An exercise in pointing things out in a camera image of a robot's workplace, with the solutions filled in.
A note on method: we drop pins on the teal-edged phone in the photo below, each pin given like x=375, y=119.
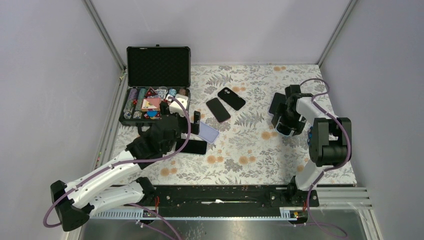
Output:
x=196, y=147

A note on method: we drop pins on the phone with purple edge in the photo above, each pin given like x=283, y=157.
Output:
x=218, y=110

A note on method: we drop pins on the black phone case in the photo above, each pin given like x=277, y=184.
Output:
x=231, y=98

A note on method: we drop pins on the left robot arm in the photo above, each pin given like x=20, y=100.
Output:
x=77, y=201

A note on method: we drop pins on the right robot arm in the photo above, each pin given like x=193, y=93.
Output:
x=328, y=139

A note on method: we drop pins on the black poker chip case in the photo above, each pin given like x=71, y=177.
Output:
x=153, y=72

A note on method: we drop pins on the phone in white case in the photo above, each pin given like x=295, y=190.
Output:
x=278, y=104

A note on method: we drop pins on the card deck box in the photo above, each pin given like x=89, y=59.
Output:
x=151, y=104

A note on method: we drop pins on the floral table mat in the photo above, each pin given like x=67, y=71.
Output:
x=248, y=150

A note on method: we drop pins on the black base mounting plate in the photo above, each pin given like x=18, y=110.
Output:
x=216, y=201

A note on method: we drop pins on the blue toy car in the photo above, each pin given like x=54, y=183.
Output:
x=309, y=135

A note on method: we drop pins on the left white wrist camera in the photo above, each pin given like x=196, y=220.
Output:
x=175, y=107

